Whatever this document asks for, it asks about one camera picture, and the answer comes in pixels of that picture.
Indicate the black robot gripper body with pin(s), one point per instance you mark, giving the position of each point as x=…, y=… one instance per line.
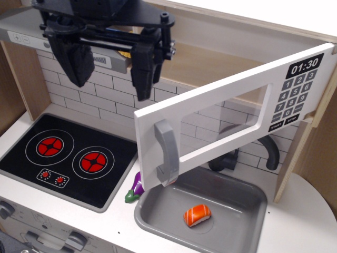
x=123, y=23

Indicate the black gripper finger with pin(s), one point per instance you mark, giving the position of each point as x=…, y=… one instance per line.
x=76, y=59
x=146, y=69

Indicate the white toy microwave door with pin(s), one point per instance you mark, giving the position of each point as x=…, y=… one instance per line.
x=217, y=118

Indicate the yellow toy shell pasta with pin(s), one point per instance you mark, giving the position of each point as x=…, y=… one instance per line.
x=125, y=54

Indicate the grey toy range hood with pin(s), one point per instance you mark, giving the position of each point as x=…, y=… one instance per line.
x=21, y=26

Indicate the black toy induction stove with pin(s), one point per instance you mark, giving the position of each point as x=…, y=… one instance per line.
x=76, y=163

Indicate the wooden toy kitchen cabinet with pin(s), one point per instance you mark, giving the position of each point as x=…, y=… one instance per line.
x=210, y=49

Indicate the dark grey toy faucet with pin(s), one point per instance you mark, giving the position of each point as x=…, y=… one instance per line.
x=229, y=160

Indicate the purple toy eggplant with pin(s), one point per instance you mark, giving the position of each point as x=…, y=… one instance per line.
x=136, y=190

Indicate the grey toy sink basin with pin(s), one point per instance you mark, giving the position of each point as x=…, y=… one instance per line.
x=238, y=209

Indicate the orange salmon sushi toy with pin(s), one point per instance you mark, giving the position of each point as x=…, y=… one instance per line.
x=196, y=215

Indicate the grey oven knob left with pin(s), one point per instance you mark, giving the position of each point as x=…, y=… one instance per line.
x=6, y=210

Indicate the grey oven knob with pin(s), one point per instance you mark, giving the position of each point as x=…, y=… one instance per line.
x=6, y=210
x=76, y=241

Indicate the grey oven knob right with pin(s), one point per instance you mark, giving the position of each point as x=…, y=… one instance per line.
x=76, y=241

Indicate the grey microwave door handle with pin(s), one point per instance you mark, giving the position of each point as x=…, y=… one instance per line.
x=168, y=171

